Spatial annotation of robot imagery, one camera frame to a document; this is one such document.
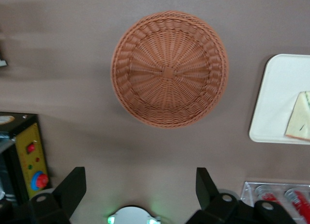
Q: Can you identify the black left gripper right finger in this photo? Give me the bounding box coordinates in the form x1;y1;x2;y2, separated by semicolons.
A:
185;167;296;224

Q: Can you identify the white plastic tray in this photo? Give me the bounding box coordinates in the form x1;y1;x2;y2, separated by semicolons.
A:
248;53;310;145

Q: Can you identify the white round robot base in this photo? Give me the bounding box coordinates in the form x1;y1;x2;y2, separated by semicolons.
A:
106;204;162;224

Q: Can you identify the grey metal shelf rack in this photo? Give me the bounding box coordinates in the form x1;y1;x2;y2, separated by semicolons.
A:
0;48;8;67

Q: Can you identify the plastic-wrapped triangle sandwich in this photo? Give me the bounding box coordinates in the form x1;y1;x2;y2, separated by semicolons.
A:
284;90;310;140

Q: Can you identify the round brown wicker basket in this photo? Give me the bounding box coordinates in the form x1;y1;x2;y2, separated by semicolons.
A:
110;10;230;129

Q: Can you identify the black food warmer yellow panel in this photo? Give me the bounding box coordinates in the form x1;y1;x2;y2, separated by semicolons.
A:
0;112;50;206

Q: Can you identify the clear acrylic can holder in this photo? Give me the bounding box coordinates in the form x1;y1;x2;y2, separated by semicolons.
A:
241;181;310;224

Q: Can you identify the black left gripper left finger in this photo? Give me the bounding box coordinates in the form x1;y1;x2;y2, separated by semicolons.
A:
0;166;87;224

